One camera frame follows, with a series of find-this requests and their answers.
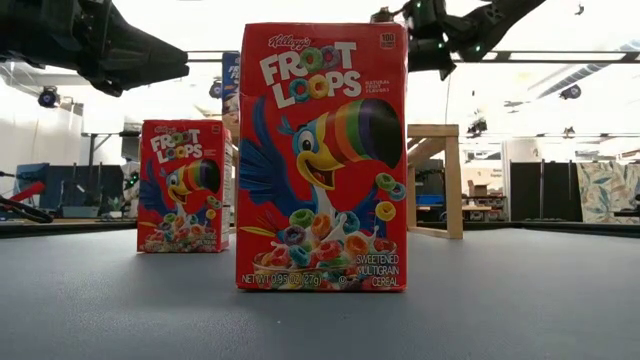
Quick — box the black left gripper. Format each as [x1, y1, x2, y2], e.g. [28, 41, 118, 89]
[0, 0, 190, 98]

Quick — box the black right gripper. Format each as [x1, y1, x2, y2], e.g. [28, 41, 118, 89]
[370, 0, 459, 81]

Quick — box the blue Frosted Flakes cereal box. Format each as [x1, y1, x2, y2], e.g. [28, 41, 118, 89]
[221, 51, 242, 126]

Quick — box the red Froot Loops cereal box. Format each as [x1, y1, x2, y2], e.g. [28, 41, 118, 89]
[137, 118, 234, 254]
[235, 22, 409, 294]

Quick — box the wooden slatted shelf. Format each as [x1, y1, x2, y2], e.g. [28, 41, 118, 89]
[224, 123, 464, 240]

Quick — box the background robot with green lights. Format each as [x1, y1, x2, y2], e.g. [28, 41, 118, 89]
[121, 160, 141, 219]

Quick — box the dark blue partition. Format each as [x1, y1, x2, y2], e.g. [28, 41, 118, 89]
[39, 164, 125, 211]

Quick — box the blue board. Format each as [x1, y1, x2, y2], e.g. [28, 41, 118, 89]
[13, 162, 50, 196]

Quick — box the grey tray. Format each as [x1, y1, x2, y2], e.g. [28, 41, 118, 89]
[62, 205, 100, 219]

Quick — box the red bar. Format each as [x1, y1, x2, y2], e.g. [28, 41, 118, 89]
[9, 180, 47, 204]

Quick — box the black equipment box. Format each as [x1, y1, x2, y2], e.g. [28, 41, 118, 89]
[414, 158, 446, 196]

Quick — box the brown cardboard box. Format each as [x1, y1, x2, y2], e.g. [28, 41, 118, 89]
[467, 179, 494, 199]

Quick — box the black partition panel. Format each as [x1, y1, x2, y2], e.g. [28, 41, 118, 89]
[509, 160, 584, 223]

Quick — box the floral patterned curtain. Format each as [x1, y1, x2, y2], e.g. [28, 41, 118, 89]
[576, 162, 640, 225]

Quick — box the grey-blue table mat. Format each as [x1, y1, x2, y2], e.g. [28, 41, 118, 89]
[0, 228, 640, 360]

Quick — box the ceiling air duct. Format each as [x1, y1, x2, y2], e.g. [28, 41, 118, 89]
[517, 37, 640, 101]

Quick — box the black metal table frame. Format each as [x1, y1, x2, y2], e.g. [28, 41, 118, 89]
[0, 218, 640, 239]

